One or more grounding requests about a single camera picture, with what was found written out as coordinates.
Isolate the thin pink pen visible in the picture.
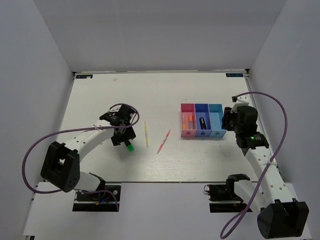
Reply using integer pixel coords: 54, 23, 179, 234
156, 129, 171, 155

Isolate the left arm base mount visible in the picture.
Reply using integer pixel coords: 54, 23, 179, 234
72, 191, 118, 212

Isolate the left corner label sticker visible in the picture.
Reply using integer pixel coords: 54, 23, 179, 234
75, 74, 93, 79

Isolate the right corner label sticker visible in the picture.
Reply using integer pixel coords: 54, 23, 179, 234
225, 73, 244, 78

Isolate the blue-violet plastic bin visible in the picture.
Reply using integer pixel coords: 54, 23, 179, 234
194, 103, 212, 138

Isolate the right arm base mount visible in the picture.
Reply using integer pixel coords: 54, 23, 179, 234
203, 173, 250, 213

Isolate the light blue plastic bin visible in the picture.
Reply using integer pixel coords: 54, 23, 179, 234
208, 104, 227, 138

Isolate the orange highlighter pink cap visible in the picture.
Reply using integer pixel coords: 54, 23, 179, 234
181, 114, 189, 130

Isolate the black marker green cap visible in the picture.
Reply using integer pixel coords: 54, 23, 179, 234
125, 142, 135, 152

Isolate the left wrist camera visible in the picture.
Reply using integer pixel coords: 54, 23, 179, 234
107, 104, 122, 113

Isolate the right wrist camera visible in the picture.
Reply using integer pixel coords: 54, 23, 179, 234
231, 94, 249, 109

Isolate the pink plastic bin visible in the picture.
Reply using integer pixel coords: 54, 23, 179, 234
180, 103, 197, 138

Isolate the black marker purple cap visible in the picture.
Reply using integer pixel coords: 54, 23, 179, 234
199, 117, 207, 130

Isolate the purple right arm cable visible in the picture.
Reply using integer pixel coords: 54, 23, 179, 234
219, 91, 287, 240

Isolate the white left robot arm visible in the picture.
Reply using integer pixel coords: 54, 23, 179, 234
40, 104, 139, 200

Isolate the orange capped clear highlighter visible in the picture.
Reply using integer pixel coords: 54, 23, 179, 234
188, 114, 194, 130

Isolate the thin yellow pen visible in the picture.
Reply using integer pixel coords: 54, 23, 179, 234
144, 121, 149, 148

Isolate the corner label sticker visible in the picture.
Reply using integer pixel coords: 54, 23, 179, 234
225, 73, 244, 78
75, 74, 93, 79

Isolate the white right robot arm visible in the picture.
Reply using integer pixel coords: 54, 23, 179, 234
222, 105, 309, 239

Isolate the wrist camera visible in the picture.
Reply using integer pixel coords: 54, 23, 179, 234
231, 94, 249, 109
107, 104, 122, 113

